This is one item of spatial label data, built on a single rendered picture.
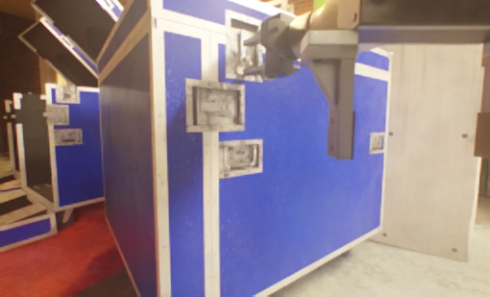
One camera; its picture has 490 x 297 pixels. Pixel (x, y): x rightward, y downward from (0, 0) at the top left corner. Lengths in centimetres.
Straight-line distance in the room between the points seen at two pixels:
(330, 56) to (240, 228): 61
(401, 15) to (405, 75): 143
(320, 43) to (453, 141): 148
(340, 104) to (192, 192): 49
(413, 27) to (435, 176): 146
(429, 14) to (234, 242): 67
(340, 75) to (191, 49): 47
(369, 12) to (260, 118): 55
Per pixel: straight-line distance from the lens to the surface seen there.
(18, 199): 254
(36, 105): 276
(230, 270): 79
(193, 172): 62
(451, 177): 167
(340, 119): 21
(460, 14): 25
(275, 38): 52
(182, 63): 61
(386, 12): 22
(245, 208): 74
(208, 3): 69
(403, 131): 163
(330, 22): 47
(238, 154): 70
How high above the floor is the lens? 74
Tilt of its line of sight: 5 degrees down
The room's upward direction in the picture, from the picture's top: straight up
